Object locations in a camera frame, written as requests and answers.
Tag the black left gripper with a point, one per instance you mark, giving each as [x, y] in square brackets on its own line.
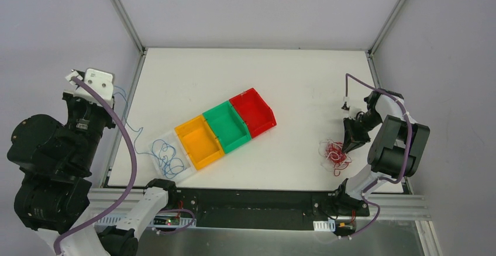
[88, 104]

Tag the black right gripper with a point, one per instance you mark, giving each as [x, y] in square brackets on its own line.
[358, 126]

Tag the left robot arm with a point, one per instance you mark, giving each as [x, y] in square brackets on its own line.
[53, 198]

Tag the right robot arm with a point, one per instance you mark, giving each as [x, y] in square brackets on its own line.
[397, 145]

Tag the clear plastic bin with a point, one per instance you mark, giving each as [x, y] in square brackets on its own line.
[169, 158]

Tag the red plastic bin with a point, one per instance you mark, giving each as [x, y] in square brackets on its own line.
[254, 111]

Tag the yellow plastic bin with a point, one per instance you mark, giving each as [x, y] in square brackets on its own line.
[199, 142]

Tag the green plastic bin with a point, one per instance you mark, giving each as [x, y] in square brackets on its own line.
[228, 127]

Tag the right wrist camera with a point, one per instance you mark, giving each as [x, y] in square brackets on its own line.
[352, 112]

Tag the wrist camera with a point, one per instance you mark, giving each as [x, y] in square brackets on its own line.
[100, 81]
[352, 112]

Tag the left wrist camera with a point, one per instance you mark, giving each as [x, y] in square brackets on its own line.
[100, 81]

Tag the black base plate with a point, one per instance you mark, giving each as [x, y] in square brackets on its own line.
[263, 209]

